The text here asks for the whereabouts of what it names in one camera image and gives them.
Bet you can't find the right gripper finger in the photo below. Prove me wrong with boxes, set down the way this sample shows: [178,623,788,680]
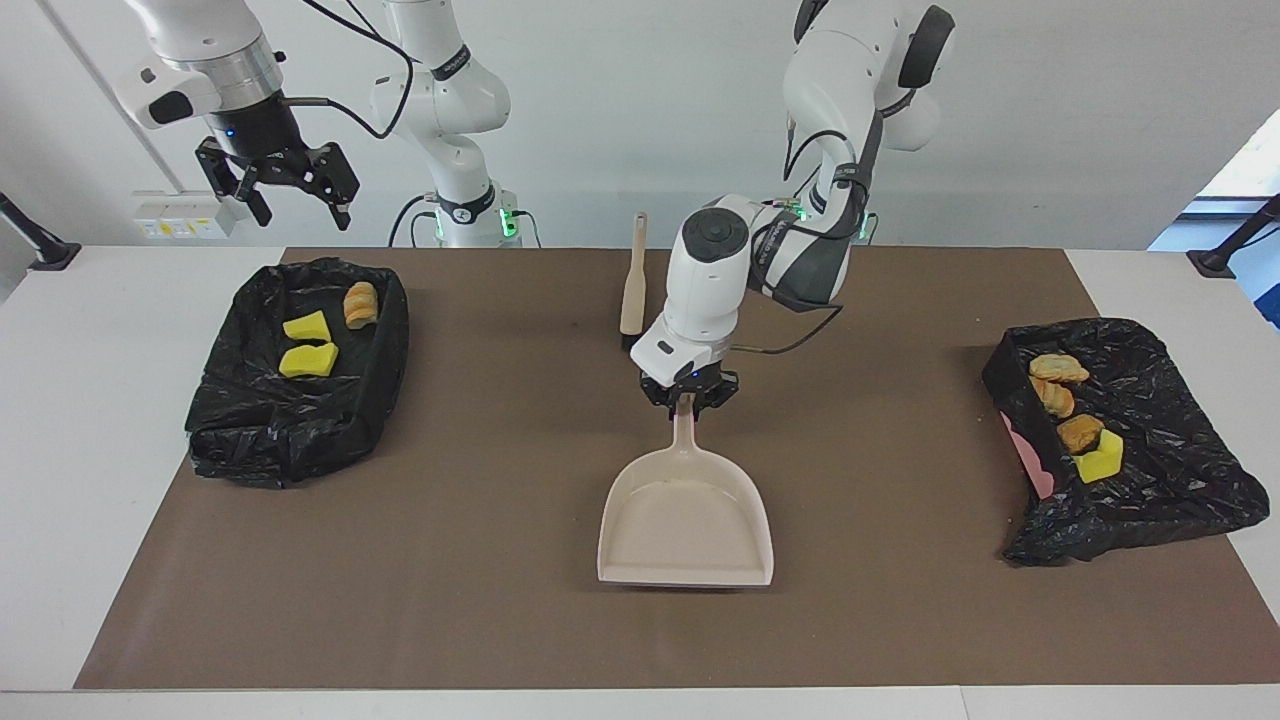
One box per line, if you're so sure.
[290,142,361,233]
[195,138,273,228]

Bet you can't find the beige hand brush black bristles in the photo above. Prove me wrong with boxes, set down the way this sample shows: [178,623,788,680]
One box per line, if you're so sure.
[619,212,649,351]

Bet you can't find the beige plastic dustpan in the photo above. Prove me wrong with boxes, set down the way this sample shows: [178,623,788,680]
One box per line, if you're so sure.
[597,393,775,588]

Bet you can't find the rounded yellow sponge chunk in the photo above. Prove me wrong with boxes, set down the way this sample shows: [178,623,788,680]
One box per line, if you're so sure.
[278,342,340,379]

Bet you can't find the pale cracker piece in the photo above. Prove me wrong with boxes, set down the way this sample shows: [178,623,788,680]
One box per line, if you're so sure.
[1029,354,1091,385]

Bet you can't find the brown bread roll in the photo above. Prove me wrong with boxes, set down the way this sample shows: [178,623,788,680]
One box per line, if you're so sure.
[1057,415,1106,456]

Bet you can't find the yellow sponge with green side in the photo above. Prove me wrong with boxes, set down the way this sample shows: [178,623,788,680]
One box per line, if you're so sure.
[1076,429,1125,485]

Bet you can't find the left black-lined bin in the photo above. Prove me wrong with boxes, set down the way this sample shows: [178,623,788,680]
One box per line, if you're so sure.
[184,257,411,490]

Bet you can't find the black-lined bin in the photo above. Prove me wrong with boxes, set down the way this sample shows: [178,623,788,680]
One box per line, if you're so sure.
[981,317,1271,568]
[184,257,411,490]

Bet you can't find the pink plastic bin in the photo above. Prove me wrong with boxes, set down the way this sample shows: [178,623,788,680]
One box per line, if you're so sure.
[1003,412,1056,501]

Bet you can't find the right black-lined bin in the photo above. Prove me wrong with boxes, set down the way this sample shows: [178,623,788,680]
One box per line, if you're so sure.
[981,317,1271,568]

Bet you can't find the black clamp stand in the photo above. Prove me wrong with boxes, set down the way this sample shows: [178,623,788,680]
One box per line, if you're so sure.
[1187,193,1280,279]
[0,192,81,273]

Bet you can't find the brown table mat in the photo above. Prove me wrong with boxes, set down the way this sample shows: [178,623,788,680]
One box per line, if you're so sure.
[73,247,1280,691]

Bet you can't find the black base power cable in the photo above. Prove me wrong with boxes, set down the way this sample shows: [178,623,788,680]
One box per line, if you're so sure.
[388,195,433,248]

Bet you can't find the white wall socket box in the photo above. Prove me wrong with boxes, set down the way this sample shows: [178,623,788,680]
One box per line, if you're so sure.
[132,190,241,241]

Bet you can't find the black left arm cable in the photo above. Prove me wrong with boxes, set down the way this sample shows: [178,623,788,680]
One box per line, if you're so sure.
[730,115,881,356]

